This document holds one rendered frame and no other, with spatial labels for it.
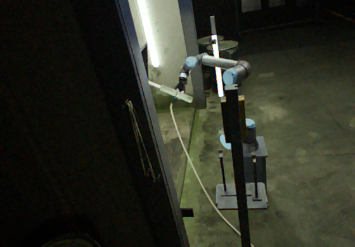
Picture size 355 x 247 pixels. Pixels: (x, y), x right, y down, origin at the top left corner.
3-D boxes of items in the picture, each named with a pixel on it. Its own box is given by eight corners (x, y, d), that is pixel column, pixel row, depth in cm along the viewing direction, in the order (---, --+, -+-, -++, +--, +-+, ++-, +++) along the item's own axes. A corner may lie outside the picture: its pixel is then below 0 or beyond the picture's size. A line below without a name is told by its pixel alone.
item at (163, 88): (184, 105, 254) (194, 96, 234) (183, 109, 252) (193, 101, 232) (137, 85, 243) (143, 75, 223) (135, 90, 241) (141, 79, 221)
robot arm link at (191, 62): (195, 53, 237) (191, 60, 248) (185, 57, 232) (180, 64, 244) (200, 62, 236) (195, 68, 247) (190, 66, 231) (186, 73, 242)
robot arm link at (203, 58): (258, 60, 195) (202, 50, 248) (246, 66, 190) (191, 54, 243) (258, 75, 200) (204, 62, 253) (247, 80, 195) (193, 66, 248)
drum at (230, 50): (209, 87, 545) (203, 44, 504) (236, 81, 546) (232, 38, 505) (216, 98, 493) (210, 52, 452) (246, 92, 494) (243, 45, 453)
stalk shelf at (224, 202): (217, 210, 170) (217, 208, 169) (217, 185, 190) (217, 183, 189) (267, 209, 164) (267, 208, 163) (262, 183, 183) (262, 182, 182)
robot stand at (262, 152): (264, 185, 284) (262, 135, 255) (269, 207, 258) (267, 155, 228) (236, 185, 291) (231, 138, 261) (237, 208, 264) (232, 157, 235)
